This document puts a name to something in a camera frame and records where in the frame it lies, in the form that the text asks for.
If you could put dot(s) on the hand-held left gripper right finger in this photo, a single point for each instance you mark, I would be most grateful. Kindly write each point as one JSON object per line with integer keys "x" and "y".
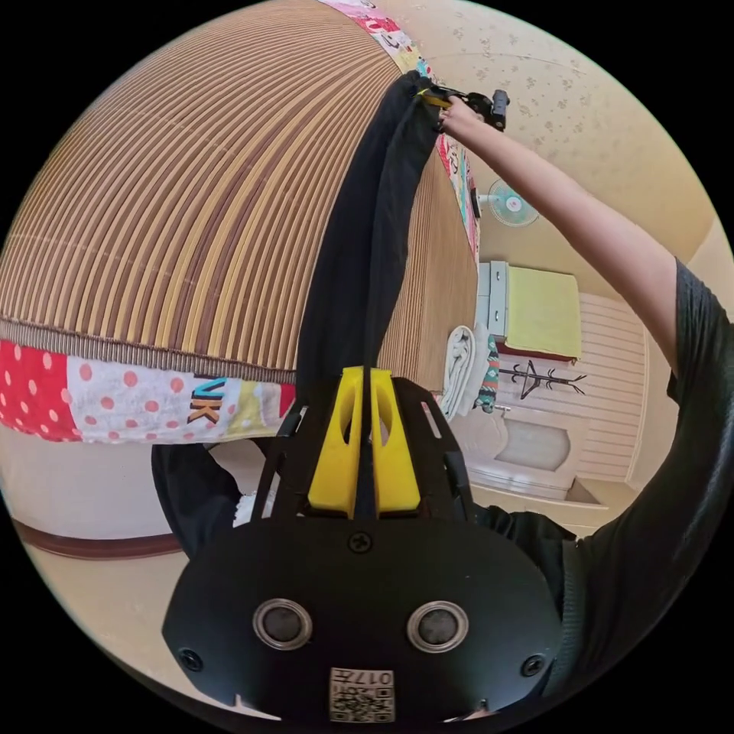
{"x": 395, "y": 470}

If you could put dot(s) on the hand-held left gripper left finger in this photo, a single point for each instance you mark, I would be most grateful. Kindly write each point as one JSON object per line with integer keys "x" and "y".
{"x": 335, "y": 459}

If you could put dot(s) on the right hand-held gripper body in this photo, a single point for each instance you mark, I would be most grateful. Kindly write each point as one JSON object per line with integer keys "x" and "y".
{"x": 479, "y": 102}

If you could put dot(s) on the black pants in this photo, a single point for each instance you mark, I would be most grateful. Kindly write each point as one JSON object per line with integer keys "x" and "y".
{"x": 367, "y": 229}

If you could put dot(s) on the person's right forearm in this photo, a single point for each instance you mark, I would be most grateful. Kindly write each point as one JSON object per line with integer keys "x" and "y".
{"x": 562, "y": 195}

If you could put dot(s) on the person's right hand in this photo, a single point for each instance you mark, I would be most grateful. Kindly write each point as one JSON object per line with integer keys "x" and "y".
{"x": 461, "y": 119}

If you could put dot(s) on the green electric fan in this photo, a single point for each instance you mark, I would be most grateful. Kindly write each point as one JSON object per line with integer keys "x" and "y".
{"x": 512, "y": 202}

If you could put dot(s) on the white door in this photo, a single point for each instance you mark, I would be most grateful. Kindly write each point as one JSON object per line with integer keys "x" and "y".
{"x": 533, "y": 447}

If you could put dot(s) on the black coat rack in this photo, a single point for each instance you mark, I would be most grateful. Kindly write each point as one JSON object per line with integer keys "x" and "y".
{"x": 542, "y": 379}

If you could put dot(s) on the cupboard with yellow cloth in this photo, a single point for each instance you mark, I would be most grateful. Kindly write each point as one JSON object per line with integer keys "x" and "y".
{"x": 539, "y": 309}

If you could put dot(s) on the person's body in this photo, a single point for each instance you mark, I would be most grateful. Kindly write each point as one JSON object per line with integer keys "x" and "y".
{"x": 659, "y": 487}

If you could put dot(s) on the bed with striped woven mat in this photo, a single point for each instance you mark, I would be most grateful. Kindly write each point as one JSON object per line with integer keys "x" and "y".
{"x": 172, "y": 201}

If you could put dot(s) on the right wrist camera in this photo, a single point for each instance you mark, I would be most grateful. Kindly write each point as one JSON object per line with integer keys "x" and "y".
{"x": 499, "y": 109}

